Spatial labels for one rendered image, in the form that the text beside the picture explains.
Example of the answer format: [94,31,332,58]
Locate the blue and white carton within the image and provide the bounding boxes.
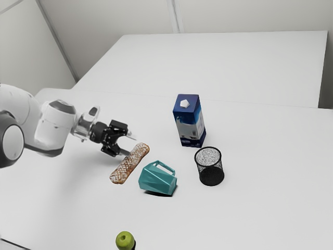
[172,94,207,148]

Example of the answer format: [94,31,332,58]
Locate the black mesh pen holder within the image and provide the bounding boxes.
[194,146,225,187]

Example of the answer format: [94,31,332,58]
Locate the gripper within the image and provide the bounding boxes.
[89,119,138,157]

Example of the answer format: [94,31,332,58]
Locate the teal faceted mug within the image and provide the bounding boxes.
[138,160,178,197]

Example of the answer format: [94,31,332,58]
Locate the long brown bread loaf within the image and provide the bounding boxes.
[109,142,150,185]

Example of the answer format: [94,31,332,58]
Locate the green apple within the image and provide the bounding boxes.
[116,231,136,250]

